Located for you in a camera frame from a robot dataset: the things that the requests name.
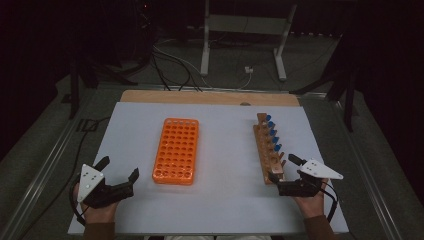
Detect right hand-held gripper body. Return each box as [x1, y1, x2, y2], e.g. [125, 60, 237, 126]
[276, 158, 344, 198]

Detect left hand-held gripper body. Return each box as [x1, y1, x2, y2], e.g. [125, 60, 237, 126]
[77, 163, 135, 210]

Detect wooden test tube rack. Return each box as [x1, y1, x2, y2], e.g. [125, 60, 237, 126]
[252, 112, 288, 186]

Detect orange plastic test tube rack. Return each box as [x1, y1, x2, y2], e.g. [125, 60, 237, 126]
[151, 117, 200, 186]

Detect person's right hand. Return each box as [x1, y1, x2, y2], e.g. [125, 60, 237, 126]
[293, 179, 330, 220]

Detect person's left hand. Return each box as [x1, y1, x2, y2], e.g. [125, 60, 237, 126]
[73, 182, 120, 224]

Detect white table board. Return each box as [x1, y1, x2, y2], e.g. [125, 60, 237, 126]
[67, 101, 350, 236]

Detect black stand legs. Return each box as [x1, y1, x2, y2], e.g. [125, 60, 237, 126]
[68, 56, 138, 120]
[289, 33, 360, 133]

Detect dark equipment rack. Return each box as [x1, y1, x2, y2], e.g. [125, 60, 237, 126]
[132, 0, 158, 69]

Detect grey metal stand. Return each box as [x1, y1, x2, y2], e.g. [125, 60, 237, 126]
[199, 0, 298, 82]

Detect long black floor cable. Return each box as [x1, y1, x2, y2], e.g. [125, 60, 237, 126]
[16, 116, 112, 240]

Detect left hand-held gripper black cable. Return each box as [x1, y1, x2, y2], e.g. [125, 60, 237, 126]
[68, 182, 88, 226]

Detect hand-held gripper black cable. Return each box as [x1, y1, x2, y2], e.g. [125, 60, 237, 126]
[68, 182, 88, 226]
[320, 180, 340, 223]

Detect right hand-held gripper black cable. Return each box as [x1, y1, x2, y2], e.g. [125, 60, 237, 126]
[320, 180, 340, 223]

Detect aluminium frame rail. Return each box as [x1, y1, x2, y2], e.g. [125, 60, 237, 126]
[0, 89, 98, 240]
[329, 96, 405, 240]

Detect black floor cables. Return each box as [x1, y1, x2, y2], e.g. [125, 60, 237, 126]
[151, 49, 203, 92]

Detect white floor cable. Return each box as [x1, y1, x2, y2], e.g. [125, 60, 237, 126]
[153, 44, 253, 90]

